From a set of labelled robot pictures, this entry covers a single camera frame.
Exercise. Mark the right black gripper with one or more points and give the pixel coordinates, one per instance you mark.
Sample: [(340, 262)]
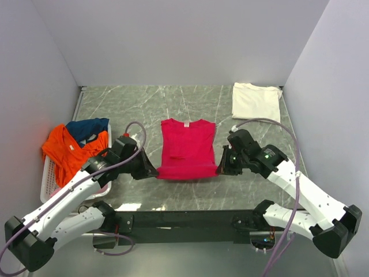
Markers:
[(221, 168)]

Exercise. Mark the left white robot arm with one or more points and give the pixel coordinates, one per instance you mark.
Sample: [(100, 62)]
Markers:
[(34, 238)]

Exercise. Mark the pink red t-shirt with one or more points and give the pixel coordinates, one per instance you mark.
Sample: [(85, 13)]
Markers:
[(188, 151)]

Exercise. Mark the orange t-shirt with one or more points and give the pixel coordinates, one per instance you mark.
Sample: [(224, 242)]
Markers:
[(68, 155)]

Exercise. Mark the folded white t-shirt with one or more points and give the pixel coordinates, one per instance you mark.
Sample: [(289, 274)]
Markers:
[(251, 101)]

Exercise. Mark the black base beam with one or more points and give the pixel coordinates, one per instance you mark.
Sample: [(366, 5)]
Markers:
[(146, 227)]

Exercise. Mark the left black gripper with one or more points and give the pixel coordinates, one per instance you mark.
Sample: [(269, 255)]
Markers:
[(147, 169)]

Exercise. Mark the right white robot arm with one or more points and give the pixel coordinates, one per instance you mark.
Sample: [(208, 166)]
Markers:
[(329, 223)]

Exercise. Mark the dark blue t-shirt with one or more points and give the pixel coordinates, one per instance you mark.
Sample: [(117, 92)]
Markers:
[(87, 131)]

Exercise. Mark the white plastic laundry basket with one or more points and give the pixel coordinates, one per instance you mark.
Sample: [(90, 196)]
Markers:
[(49, 186)]

